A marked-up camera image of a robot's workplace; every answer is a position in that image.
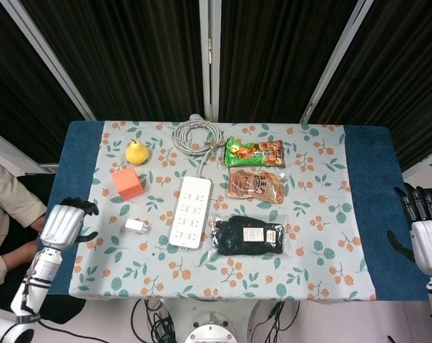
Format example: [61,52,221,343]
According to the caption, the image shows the white upright frame post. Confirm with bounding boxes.
[198,0,222,122]

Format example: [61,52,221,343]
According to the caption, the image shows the person in beige jacket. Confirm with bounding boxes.
[0,151,49,290]

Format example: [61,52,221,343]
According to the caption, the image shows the yellow pear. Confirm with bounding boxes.
[125,138,149,166]

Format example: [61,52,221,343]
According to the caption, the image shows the black cable bundle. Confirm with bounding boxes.
[253,300,301,343]
[129,298,183,343]

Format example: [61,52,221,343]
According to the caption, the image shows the green snack bag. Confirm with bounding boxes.
[224,136,285,168]

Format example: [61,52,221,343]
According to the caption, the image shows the grey coiled power cable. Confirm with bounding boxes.
[172,113,226,179]

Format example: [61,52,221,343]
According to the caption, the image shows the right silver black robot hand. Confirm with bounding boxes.
[386,184,432,277]

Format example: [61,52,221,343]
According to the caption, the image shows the black pleated curtain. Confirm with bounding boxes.
[0,0,432,172]

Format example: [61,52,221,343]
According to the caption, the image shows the black gloves in plastic bag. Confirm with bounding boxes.
[208,213,294,259]

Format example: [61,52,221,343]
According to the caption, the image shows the white slanted frame post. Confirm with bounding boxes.
[0,0,97,121]
[300,0,376,124]

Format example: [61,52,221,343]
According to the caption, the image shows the blue table cover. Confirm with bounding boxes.
[25,120,432,303]

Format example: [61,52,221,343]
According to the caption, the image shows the brown sauce pouch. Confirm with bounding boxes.
[226,167,288,204]

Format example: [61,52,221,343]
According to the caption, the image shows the small white charger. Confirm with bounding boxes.
[124,218,152,237]

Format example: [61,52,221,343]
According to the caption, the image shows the white power strip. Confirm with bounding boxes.
[168,175,213,251]

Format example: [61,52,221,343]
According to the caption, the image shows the orange cube block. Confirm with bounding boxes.
[111,167,145,201]

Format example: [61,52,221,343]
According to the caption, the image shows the floral tablecloth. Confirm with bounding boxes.
[68,120,378,302]

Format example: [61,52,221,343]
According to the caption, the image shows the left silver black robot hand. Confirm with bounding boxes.
[39,197,99,251]

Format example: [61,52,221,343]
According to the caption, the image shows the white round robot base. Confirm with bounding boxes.
[183,310,240,343]

